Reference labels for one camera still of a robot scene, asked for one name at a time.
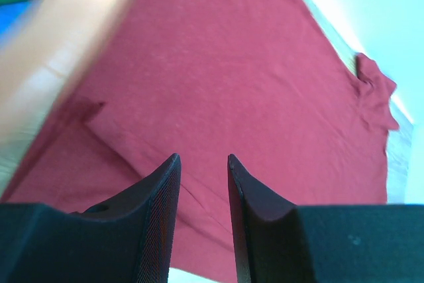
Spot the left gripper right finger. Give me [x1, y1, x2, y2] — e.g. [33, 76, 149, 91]
[227, 155, 423, 282]

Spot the orange plastic bin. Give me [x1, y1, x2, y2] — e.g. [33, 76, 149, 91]
[0, 0, 146, 158]

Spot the red t-shirt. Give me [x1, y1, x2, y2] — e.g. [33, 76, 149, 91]
[3, 0, 398, 282]

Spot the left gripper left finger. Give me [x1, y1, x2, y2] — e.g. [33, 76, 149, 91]
[1, 154, 181, 282]

